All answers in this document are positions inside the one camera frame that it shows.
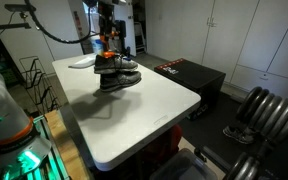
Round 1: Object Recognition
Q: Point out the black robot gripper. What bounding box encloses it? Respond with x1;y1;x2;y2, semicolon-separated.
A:
98;0;116;56

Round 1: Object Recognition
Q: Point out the grey running sneaker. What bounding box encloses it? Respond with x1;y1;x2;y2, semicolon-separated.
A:
99;70;142;93
93;54;139;75

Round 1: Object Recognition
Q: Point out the grey sneaker on floor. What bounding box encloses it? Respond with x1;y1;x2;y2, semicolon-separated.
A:
222;125;256;145

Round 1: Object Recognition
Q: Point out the white blue wipes canister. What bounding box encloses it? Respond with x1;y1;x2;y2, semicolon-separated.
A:
91;34;105;56

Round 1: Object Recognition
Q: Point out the white dustpan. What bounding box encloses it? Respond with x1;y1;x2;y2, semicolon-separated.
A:
68;55;97;70

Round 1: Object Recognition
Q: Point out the folding step ladder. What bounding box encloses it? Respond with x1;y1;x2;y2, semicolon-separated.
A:
133;21;147;53

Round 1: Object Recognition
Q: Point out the black plyo box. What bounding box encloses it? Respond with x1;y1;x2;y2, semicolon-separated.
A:
153;58;227;121

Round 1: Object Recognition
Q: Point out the clear plastic storage bin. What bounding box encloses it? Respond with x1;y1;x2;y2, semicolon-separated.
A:
149;148;219;180

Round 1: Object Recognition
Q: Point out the orange cordless drill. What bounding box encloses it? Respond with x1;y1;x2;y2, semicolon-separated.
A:
103;29;120;59

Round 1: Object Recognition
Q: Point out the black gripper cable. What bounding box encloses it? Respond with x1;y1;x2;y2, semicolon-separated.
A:
23;0;102;45

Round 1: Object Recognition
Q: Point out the black wire rack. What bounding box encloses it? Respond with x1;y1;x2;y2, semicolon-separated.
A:
18;55;60;115

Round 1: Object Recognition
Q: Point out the black camera on stand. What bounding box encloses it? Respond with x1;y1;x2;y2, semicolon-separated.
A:
0;3;37;30

